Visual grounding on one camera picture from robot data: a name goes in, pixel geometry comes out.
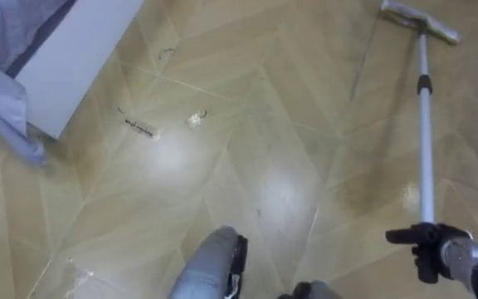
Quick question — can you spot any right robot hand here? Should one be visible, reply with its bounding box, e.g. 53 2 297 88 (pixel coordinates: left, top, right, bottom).
384 222 474 285

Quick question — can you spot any silver mop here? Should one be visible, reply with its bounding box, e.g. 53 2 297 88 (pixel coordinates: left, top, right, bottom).
378 0 461 225

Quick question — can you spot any grey bed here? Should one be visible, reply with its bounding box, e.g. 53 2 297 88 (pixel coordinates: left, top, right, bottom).
4 0 145 140

